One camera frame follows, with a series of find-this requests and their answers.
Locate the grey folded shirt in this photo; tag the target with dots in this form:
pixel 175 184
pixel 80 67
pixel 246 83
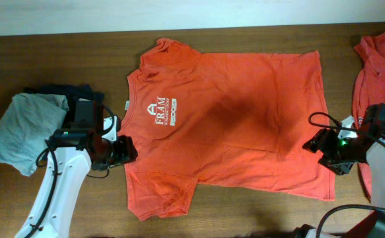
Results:
pixel 29 120

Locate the orange FRAM t-shirt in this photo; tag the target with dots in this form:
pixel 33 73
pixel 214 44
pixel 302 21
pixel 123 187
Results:
pixel 221 119

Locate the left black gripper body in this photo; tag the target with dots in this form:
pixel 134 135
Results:
pixel 121 151

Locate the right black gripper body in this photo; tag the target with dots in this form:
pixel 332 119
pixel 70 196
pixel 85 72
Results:
pixel 340 155

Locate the navy folded garment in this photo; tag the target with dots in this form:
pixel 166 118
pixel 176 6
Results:
pixel 71 92

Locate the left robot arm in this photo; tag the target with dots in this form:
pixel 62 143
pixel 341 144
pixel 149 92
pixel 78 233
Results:
pixel 69 162

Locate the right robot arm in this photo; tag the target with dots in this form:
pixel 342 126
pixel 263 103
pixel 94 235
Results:
pixel 372 132

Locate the red crumpled shirt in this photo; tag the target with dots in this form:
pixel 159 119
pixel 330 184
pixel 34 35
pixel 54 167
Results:
pixel 369 86

